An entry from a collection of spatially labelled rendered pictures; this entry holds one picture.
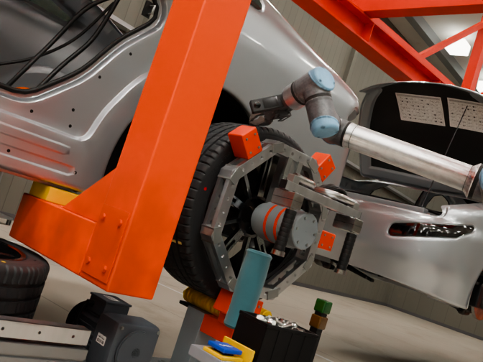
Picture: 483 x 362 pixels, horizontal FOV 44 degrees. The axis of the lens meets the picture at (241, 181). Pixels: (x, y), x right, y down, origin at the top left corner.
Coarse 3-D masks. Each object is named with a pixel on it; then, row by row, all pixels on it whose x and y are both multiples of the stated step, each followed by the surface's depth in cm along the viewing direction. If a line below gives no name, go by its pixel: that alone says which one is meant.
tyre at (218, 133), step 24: (216, 144) 205; (288, 144) 223; (216, 168) 202; (192, 192) 198; (192, 216) 198; (192, 240) 200; (168, 264) 215; (192, 264) 202; (192, 288) 222; (216, 288) 211
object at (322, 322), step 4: (312, 316) 188; (316, 316) 187; (320, 316) 187; (312, 320) 188; (316, 320) 187; (320, 320) 186; (324, 320) 187; (312, 324) 188; (316, 324) 186; (320, 324) 186; (324, 324) 188; (316, 328) 186; (320, 328) 187; (324, 328) 188
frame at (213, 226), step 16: (272, 144) 206; (240, 160) 203; (256, 160) 202; (304, 160) 218; (224, 176) 198; (240, 176) 198; (304, 176) 226; (320, 176) 226; (224, 192) 195; (208, 208) 198; (224, 208) 196; (320, 208) 229; (208, 224) 198; (320, 224) 230; (208, 240) 196; (208, 256) 202; (224, 256) 199; (304, 256) 229; (224, 272) 200; (288, 272) 224; (304, 272) 228; (224, 288) 205; (272, 288) 218
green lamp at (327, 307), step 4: (316, 300) 189; (320, 300) 188; (324, 300) 187; (316, 304) 189; (320, 304) 188; (324, 304) 187; (328, 304) 188; (332, 304) 189; (316, 308) 188; (320, 308) 187; (324, 308) 186; (328, 308) 188; (324, 312) 187; (328, 312) 188
